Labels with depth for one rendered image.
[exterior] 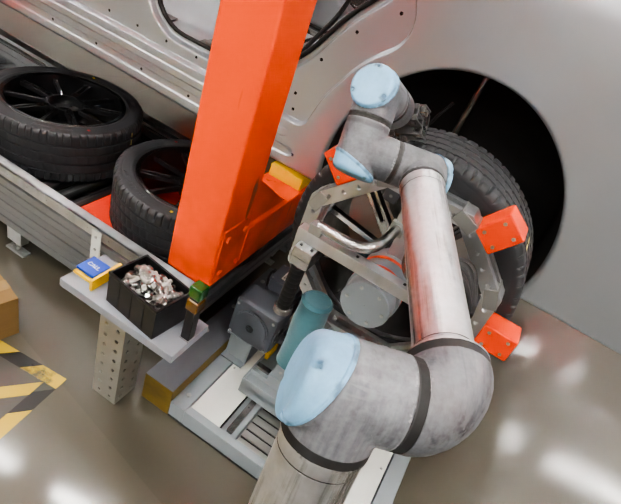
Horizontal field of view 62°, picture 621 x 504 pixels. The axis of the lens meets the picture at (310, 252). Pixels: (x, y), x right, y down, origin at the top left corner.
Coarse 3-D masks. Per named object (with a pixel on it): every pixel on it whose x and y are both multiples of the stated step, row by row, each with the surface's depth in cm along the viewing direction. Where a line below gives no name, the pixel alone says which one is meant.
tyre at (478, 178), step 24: (432, 144) 129; (456, 144) 133; (456, 168) 123; (480, 168) 127; (504, 168) 137; (312, 192) 144; (456, 192) 125; (480, 192) 122; (504, 192) 127; (528, 216) 138; (528, 240) 133; (504, 264) 127; (528, 264) 135; (504, 288) 129; (504, 312) 132
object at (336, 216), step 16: (336, 208) 146; (384, 208) 138; (336, 224) 160; (352, 224) 144; (384, 224) 140; (368, 240) 144; (320, 272) 154; (336, 272) 160; (352, 272) 167; (336, 288) 158; (336, 304) 156; (400, 304) 166; (400, 320) 158; (384, 336) 153; (400, 336) 151
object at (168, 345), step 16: (64, 288) 154; (80, 288) 152; (96, 288) 154; (96, 304) 150; (112, 320) 149; (128, 320) 148; (144, 336) 146; (160, 336) 148; (176, 336) 149; (160, 352) 145; (176, 352) 145
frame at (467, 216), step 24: (336, 192) 130; (360, 192) 127; (312, 216) 137; (456, 216) 118; (480, 216) 121; (480, 240) 118; (480, 264) 121; (312, 288) 147; (480, 288) 123; (336, 312) 154; (480, 312) 126; (360, 336) 152
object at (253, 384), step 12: (276, 348) 197; (264, 360) 193; (276, 360) 195; (252, 372) 186; (264, 372) 185; (240, 384) 183; (252, 384) 180; (264, 384) 184; (252, 396) 183; (264, 396) 180; (276, 396) 182; (264, 408) 183
